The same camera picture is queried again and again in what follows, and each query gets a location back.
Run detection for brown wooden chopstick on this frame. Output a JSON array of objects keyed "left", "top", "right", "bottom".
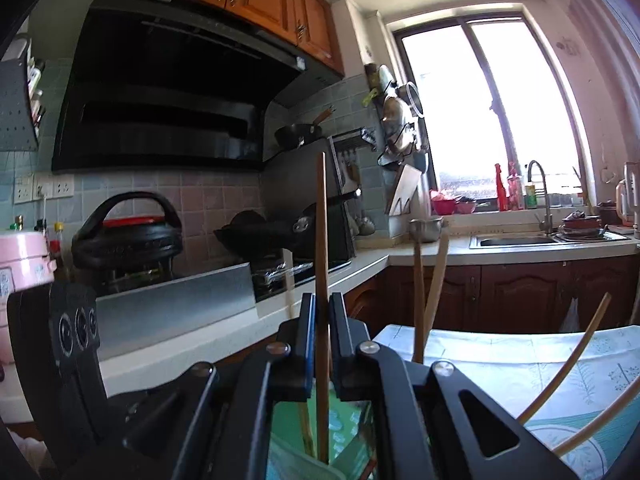
[{"left": 314, "top": 152, "right": 330, "bottom": 464}]

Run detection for chrome kitchen faucet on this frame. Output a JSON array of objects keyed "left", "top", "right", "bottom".
[{"left": 527, "top": 159, "right": 553, "bottom": 236}]

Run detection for pink rice cooker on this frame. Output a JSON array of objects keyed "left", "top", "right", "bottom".
[{"left": 0, "top": 231, "right": 56, "bottom": 364}]

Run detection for green plastic utensil holder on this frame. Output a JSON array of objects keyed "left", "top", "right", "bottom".
[{"left": 266, "top": 393, "right": 378, "bottom": 479}]

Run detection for bamboo chopstick red band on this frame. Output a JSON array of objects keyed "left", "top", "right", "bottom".
[{"left": 410, "top": 219, "right": 425, "bottom": 364}]

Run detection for black pressure cooker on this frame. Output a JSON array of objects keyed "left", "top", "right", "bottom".
[{"left": 72, "top": 191, "right": 183, "bottom": 296}]

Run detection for teal patterned tablecloth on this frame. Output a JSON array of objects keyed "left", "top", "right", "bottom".
[{"left": 372, "top": 323, "right": 640, "bottom": 480}]

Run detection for light wooden chopstick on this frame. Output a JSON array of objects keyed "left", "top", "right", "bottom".
[{"left": 516, "top": 292, "right": 612, "bottom": 425}]

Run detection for steel bowl on counter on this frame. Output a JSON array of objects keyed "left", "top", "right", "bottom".
[{"left": 409, "top": 216, "right": 442, "bottom": 243}]

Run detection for black wok on stove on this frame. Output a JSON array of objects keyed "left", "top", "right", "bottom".
[{"left": 214, "top": 188, "right": 361, "bottom": 264}]

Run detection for red plastic bottle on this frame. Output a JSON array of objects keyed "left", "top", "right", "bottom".
[{"left": 495, "top": 162, "right": 509, "bottom": 211}]

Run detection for black range hood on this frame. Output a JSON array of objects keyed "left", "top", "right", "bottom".
[{"left": 52, "top": 0, "right": 341, "bottom": 174}]

